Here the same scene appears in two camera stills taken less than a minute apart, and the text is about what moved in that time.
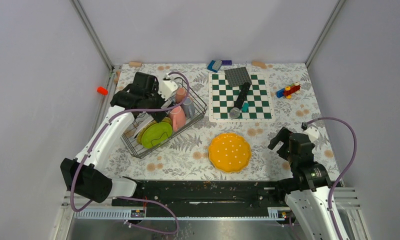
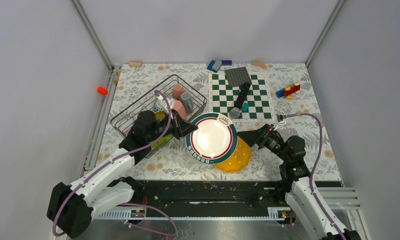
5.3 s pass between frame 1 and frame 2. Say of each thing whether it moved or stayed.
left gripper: moved
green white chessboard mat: stayed
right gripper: moved
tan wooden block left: stayed
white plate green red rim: moved
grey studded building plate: stayed
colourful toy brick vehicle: stayed
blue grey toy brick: stayed
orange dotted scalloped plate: stayed
